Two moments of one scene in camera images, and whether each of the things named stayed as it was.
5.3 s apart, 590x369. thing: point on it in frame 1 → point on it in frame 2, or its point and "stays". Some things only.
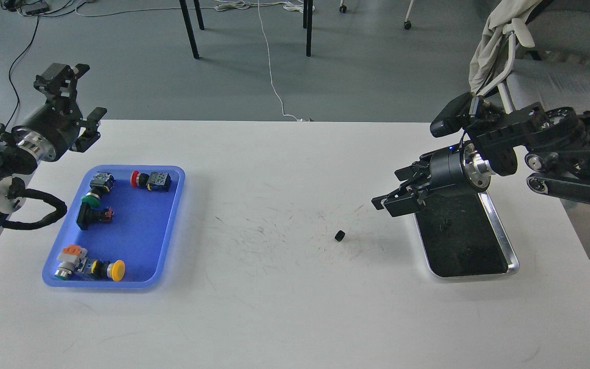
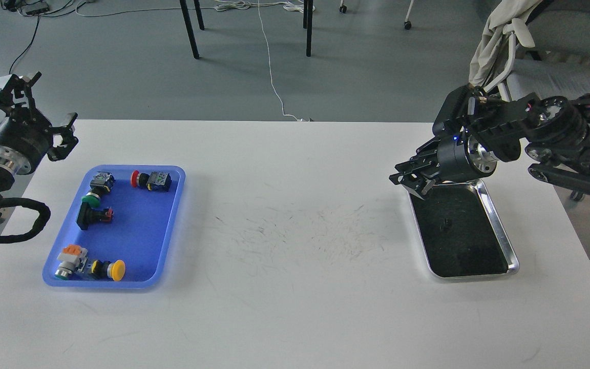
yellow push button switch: [115, 270] stays
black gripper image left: [59, 123] → [20, 142]
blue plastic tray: [120, 234] stays
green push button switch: [102, 182] stays
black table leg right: [308, 17] stays
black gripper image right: [454, 170] → [461, 158]
